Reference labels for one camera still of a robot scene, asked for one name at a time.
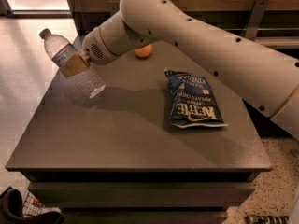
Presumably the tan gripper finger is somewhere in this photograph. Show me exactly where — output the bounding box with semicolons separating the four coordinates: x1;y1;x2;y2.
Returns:
60;51;91;77

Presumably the clear plastic water bottle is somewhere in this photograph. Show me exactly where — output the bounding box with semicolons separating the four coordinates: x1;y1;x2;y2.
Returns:
38;28;107;99

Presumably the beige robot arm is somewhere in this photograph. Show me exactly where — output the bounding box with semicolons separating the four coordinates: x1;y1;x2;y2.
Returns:
61;0;299;139

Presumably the orange fruit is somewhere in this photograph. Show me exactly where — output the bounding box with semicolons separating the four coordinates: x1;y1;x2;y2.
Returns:
135;44;152;59

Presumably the grey cabinet table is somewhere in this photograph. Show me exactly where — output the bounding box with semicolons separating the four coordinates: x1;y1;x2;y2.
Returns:
7;42;272;224

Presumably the blue kettle chips bag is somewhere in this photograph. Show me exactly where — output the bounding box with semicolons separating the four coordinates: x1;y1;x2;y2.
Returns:
164;69;226;129

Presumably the black white striped cylinder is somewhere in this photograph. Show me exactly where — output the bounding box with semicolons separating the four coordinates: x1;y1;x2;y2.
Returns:
246;215;289;224

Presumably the horizontal metal rail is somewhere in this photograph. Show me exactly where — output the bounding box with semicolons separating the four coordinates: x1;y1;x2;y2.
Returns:
227;28;299;36

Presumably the right metal wall bracket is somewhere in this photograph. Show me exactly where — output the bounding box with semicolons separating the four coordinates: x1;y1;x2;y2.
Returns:
244;0;270;41

